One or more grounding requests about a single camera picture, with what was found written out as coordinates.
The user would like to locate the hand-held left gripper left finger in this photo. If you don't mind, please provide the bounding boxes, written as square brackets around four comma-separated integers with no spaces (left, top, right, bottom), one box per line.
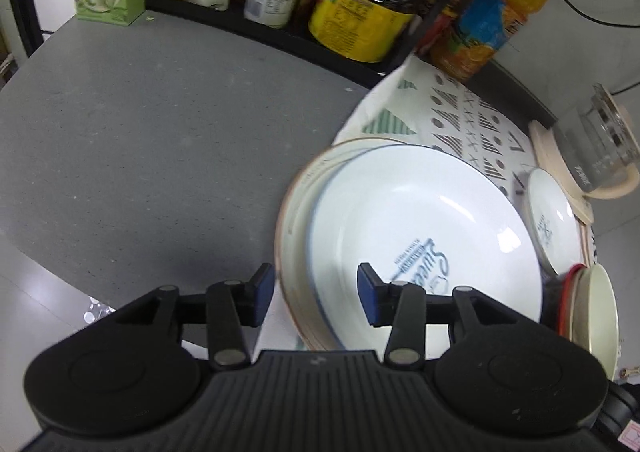
[112,262,275,370]

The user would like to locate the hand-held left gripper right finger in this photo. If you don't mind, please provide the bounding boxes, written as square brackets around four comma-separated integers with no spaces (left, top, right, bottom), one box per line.
[356,262,531,370]

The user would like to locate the white plate brown rim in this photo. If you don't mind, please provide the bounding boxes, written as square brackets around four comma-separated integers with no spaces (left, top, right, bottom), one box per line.
[274,136,416,353]

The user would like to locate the white plate blue print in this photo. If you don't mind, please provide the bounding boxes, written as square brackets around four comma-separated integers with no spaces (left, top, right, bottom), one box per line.
[307,144,543,350]

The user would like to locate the small white plate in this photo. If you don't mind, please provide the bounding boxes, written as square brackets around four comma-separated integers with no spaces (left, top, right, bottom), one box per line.
[522,167,586,278]

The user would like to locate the pale green bowl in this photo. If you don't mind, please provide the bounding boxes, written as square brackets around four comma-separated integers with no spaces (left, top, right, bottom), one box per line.
[570,263,621,380]

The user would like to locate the patterned fringed table cloth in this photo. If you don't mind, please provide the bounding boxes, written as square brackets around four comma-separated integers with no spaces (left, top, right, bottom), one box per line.
[260,54,601,348]

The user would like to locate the black metal kitchen rack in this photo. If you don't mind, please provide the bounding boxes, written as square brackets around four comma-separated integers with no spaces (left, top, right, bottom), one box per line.
[145,0,481,90]

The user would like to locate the orange juice bottle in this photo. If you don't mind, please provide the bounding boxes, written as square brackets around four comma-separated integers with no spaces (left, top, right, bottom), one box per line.
[430,0,563,83]

